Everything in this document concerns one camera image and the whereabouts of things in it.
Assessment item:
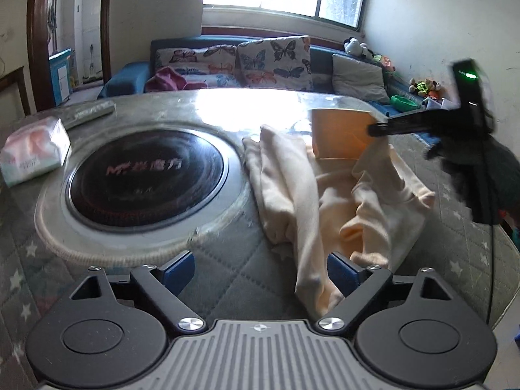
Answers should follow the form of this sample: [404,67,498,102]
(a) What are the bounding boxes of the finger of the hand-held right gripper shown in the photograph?
[368,110,460,137]

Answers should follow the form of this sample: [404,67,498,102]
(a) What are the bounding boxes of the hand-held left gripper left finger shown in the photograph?
[69,251,206,332]

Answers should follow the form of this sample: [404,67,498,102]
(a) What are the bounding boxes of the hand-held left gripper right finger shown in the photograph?
[317,252,451,332]

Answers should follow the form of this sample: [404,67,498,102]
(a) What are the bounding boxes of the cream garment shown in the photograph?
[242,108,436,321]

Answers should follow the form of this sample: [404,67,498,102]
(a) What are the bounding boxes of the green bowl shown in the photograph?
[390,95,420,111]

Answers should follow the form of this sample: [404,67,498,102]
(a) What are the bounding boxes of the brown and green plush toys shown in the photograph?
[408,77,444,99]

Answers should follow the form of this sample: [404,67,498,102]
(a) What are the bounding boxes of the grey cushion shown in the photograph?
[332,54,391,105]

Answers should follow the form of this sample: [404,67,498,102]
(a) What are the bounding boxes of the colourful plush toy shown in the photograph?
[371,54,397,72]

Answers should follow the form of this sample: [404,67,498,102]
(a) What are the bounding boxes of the panda plush toy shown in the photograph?
[343,37,375,60]

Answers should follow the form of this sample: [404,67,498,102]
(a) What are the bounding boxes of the round black induction cooker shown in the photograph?
[64,129,229,229]

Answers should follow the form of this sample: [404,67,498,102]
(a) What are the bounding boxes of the large butterfly print cushion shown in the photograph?
[237,36,314,92]

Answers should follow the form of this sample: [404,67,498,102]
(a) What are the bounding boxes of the grey remote control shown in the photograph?
[64,101,117,129]

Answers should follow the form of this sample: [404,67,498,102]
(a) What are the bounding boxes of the pink white tissue pack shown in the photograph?
[0,116,72,188]

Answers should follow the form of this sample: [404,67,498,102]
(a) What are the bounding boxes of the pink cloth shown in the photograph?
[145,67,209,92]

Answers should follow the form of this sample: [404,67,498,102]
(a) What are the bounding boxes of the blue corner sofa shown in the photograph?
[97,34,460,147]

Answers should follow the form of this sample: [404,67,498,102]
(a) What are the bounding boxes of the blue cabinet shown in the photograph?
[49,49,76,103]

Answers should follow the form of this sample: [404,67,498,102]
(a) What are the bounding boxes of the brown wooden frame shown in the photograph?
[0,66,32,119]

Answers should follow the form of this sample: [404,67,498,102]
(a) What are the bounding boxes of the dark wooden door frame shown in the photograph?
[26,0,113,111]

